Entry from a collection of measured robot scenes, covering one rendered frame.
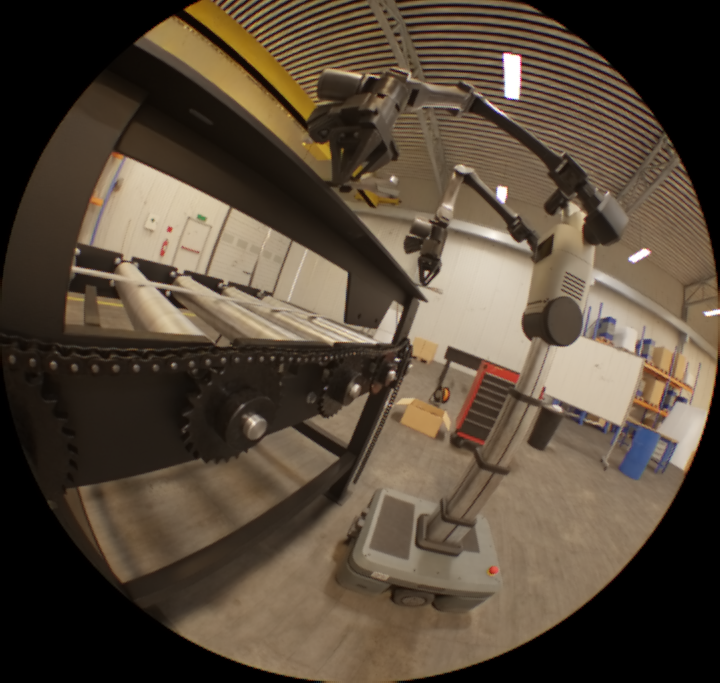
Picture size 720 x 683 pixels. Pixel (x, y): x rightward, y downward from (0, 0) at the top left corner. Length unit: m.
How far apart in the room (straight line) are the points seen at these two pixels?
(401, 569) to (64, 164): 1.13
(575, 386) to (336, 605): 4.59
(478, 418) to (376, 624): 2.08
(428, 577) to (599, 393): 4.38
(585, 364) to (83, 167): 5.08
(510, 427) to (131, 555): 1.41
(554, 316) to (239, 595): 1.39
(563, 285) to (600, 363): 4.18
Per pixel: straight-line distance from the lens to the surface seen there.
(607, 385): 4.99
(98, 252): 1.20
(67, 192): 0.26
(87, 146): 0.26
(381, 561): 0.99
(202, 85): 0.23
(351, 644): 1.11
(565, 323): 0.83
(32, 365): 0.22
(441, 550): 1.11
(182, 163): 0.30
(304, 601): 1.11
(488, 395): 2.57
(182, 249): 9.88
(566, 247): 0.88
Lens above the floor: 1.04
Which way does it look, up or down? 3 degrees down
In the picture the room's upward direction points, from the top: 20 degrees clockwise
